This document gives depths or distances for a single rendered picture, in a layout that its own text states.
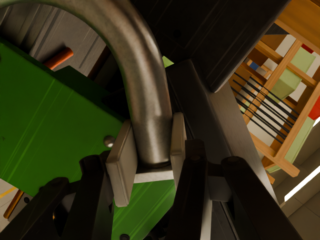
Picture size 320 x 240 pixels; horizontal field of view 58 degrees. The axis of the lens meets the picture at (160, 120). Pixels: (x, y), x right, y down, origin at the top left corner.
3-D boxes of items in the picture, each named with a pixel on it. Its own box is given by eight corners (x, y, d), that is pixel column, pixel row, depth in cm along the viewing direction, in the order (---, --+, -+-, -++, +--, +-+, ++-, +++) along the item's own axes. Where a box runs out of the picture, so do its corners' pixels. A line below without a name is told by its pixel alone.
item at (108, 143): (120, 136, 25) (118, 142, 24) (114, 146, 26) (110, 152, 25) (109, 129, 25) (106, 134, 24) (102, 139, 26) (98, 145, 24)
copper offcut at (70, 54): (66, 45, 67) (73, 50, 66) (66, 51, 68) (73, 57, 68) (35, 65, 62) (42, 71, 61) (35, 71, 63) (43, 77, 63)
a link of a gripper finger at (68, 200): (107, 216, 15) (51, 223, 15) (123, 168, 19) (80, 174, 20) (101, 191, 14) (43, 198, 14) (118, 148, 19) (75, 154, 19)
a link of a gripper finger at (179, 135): (169, 154, 15) (183, 152, 15) (173, 112, 22) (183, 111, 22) (177, 202, 16) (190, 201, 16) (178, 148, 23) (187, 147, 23)
